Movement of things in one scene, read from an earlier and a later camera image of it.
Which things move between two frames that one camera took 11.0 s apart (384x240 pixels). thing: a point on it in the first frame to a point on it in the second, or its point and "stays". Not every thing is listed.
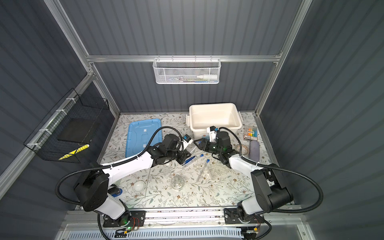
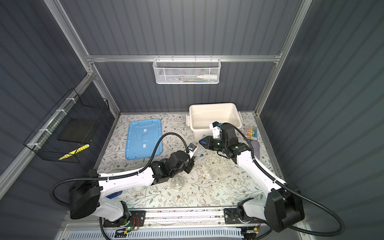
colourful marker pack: (252, 134) stays
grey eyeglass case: (254, 150) stays
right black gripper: (204, 141) to (209, 140)
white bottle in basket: (208, 76) stays
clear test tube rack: (217, 172) stays
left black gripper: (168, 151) to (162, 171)
